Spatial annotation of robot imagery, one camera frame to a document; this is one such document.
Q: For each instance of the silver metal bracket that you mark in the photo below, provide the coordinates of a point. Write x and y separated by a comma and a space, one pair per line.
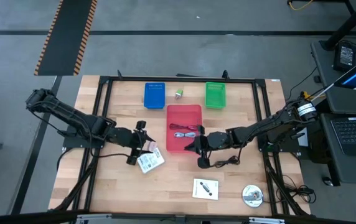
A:
266, 220
91, 218

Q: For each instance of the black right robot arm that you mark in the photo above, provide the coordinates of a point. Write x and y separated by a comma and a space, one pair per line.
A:
268, 124

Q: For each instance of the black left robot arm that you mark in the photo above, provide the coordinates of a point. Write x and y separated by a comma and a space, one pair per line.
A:
72, 115

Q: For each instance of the silver compact disc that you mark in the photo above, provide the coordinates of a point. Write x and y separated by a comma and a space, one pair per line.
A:
252, 202

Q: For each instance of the green charger plug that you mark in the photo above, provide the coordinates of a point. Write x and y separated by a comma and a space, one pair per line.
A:
179, 92

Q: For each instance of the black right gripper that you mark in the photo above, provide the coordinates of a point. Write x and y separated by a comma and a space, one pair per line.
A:
217, 141

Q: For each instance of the red plastic bin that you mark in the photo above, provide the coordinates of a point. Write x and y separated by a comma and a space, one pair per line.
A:
184, 115

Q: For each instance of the black stand leg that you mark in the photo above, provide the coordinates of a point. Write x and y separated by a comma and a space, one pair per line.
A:
349, 21

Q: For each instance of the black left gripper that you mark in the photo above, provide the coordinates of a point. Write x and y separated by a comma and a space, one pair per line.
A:
133, 140

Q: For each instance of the black metal table frame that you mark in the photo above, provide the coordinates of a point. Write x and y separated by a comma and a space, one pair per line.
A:
128, 79

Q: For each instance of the blue plastic bin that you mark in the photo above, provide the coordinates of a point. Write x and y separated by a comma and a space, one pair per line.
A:
154, 99

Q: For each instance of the black laptop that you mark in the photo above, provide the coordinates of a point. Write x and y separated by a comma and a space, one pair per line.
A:
355, 133

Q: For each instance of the white card with black item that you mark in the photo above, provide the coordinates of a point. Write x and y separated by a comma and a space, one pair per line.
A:
198, 194

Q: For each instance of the black rig crossbeam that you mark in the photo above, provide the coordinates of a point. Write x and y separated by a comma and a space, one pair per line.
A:
25, 217

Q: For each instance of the green plastic bin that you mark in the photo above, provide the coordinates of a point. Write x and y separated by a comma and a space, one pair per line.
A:
215, 96

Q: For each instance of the laptop computer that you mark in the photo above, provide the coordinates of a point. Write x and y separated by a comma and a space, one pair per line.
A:
340, 102

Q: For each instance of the black orange-striped floor mat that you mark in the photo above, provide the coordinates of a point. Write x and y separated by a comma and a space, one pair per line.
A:
66, 37

